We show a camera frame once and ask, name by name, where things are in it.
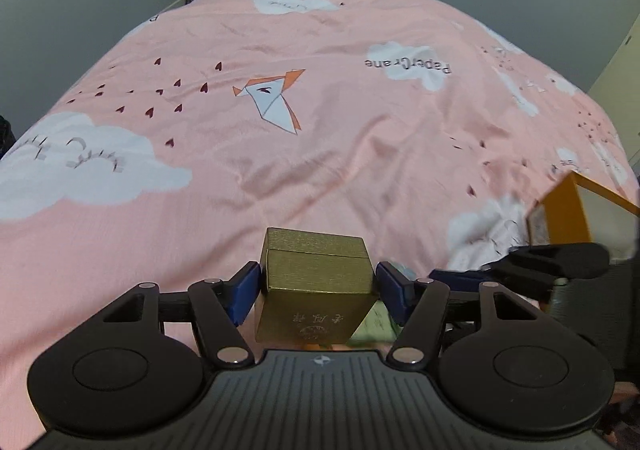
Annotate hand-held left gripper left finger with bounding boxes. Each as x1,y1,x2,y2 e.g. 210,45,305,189
95,261,263,368

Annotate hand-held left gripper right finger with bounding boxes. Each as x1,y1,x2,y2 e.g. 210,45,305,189
376,261,551,368

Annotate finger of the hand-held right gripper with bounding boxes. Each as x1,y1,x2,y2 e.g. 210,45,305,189
429,242,612,303

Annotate orange cardboard box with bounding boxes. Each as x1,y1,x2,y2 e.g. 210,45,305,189
527,172,640,261

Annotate small gold box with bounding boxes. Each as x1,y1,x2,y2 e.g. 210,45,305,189
254,227,377,346

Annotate green patterned packet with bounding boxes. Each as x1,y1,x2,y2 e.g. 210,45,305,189
347,302,401,346

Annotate pink printed blanket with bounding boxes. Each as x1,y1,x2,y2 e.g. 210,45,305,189
0,0,640,436

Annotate cream door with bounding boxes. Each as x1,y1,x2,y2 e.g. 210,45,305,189
587,14,640,145

